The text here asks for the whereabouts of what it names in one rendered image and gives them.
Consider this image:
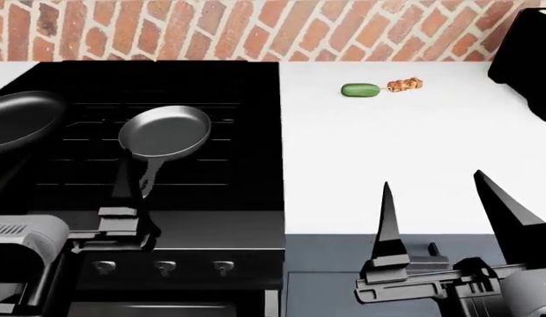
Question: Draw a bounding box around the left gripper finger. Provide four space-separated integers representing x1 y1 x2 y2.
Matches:
98 151 147 233
0 151 33 200

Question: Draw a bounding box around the brown meat skewer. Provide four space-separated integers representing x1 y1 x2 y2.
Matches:
378 76 425 94

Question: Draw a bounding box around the large dark frying pan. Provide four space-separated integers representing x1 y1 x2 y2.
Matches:
0 90 68 157

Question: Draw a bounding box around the green pickle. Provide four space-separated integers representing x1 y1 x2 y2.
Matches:
341 82 382 99

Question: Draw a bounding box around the black countertop appliance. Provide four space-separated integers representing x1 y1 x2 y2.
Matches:
487 7 546 124

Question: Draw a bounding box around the small grey frying pan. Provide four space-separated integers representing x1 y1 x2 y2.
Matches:
117 105 213 200

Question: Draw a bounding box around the black cooking stove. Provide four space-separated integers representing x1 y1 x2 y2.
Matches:
0 59 287 317

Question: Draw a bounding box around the grey stove knob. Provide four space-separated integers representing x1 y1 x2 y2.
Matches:
153 260 178 276
212 260 236 276
92 260 117 276

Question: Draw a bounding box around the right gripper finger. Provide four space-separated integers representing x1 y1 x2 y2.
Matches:
472 169 546 267
364 180 411 277

